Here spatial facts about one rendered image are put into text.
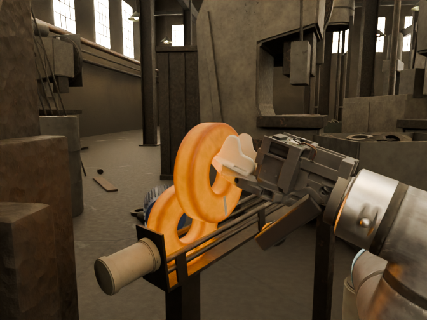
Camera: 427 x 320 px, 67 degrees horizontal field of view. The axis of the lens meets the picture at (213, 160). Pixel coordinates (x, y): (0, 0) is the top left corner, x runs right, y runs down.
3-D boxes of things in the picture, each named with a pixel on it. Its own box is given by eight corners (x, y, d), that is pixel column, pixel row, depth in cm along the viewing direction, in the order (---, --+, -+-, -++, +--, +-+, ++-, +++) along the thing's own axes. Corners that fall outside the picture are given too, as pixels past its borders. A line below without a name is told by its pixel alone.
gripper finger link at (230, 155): (214, 124, 50) (267, 144, 45) (206, 160, 52) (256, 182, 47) (202, 126, 47) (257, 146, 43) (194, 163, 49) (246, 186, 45)
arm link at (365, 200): (375, 236, 43) (361, 265, 35) (339, 220, 46) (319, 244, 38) (401, 175, 41) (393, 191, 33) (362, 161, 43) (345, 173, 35)
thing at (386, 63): (378, 146, 874) (386, 39, 833) (401, 147, 840) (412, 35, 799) (370, 149, 805) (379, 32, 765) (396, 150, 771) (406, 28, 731)
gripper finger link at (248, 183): (234, 160, 49) (286, 182, 45) (232, 171, 50) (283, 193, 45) (217, 164, 45) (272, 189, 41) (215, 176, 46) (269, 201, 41)
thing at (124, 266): (96, 287, 53) (90, 254, 51) (142, 263, 59) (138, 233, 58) (115, 302, 49) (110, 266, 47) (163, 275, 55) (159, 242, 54)
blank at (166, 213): (173, 277, 63) (184, 284, 61) (130, 227, 55) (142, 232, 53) (216, 218, 71) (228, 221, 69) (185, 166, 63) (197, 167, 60)
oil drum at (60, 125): (-7, 223, 270) (-17, 115, 257) (40, 203, 328) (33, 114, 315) (60, 226, 262) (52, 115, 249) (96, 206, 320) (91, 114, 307)
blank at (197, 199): (165, 134, 44) (185, 134, 42) (225, 115, 56) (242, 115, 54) (180, 236, 48) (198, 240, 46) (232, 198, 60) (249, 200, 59)
